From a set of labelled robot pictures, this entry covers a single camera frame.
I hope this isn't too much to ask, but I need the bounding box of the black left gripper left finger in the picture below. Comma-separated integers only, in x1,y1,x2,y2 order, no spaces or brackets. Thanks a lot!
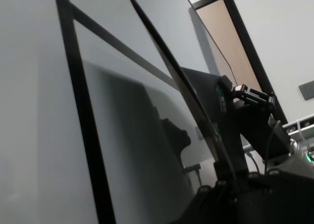
195,159,239,203

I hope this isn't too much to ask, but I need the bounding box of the short black tape strip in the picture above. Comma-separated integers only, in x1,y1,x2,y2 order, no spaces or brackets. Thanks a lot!
53,0,116,224

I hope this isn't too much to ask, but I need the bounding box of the white equipment rack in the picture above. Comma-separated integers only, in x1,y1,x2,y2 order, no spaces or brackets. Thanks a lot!
282,113,314,161

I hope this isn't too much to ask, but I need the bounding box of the dark wall switch plate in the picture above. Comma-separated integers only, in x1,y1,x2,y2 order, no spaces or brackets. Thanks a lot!
298,80,314,101

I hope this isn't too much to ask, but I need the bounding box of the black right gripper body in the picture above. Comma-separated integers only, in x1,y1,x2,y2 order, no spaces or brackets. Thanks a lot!
232,83,290,161

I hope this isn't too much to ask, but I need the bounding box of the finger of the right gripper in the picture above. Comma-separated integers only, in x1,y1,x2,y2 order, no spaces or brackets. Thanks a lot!
218,75,234,100

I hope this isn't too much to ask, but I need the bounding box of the brown door black frame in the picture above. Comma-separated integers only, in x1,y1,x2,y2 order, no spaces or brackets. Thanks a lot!
191,0,288,125

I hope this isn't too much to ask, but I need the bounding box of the thin black cable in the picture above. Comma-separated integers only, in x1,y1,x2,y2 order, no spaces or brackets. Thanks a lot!
180,0,238,86

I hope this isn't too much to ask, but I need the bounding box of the black AI robotics poster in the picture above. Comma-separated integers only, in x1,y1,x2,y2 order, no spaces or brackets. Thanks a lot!
126,0,249,194

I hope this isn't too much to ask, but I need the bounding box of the long black tape strip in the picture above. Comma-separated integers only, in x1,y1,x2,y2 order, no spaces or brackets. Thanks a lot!
64,0,183,90

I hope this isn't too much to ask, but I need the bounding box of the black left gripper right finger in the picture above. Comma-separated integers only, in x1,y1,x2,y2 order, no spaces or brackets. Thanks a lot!
231,157,273,196

